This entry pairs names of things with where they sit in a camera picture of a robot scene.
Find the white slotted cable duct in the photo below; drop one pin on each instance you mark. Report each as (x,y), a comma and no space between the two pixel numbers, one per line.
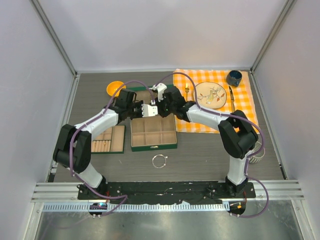
(105,207)

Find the grey ribbed cup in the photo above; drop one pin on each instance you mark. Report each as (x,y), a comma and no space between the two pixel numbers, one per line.
(258,156)

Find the green jewelry tray insert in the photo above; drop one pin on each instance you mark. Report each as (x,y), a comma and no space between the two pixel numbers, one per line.
(111,141)

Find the gold fork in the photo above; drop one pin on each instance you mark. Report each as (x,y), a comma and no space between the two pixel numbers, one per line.
(186,89)

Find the aluminium frame rail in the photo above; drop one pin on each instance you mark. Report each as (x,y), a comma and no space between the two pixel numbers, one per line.
(72,191)

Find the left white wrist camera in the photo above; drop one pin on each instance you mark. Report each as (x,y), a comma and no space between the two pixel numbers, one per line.
(149,110)

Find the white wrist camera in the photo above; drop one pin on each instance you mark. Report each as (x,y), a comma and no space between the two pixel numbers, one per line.
(160,89)
(149,110)

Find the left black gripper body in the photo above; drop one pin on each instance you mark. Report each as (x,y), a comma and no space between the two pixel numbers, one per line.
(135,110)

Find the gold knife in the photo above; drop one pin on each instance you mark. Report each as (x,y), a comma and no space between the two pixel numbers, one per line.
(232,99)

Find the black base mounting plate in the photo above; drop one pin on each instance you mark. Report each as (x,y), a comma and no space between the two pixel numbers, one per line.
(176,192)

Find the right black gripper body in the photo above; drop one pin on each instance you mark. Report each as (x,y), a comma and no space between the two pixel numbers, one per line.
(165,108)

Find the dark blue mug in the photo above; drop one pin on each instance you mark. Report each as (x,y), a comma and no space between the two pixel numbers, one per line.
(234,78)

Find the orange plastic bowl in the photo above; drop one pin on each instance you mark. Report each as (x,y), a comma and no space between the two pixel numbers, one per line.
(113,87)

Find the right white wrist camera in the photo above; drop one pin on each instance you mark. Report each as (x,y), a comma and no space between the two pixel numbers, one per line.
(160,89)

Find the green jewelry box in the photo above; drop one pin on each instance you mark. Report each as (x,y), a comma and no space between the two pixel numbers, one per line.
(153,133)

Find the beige bird pattern plate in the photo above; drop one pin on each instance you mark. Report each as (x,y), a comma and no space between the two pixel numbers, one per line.
(210,95)

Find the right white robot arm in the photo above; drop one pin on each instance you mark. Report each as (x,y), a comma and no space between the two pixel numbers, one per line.
(237,134)

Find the orange white checkered cloth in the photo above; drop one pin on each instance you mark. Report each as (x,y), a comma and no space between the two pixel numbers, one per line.
(243,96)

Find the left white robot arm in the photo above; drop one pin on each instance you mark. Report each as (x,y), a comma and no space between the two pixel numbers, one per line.
(73,148)

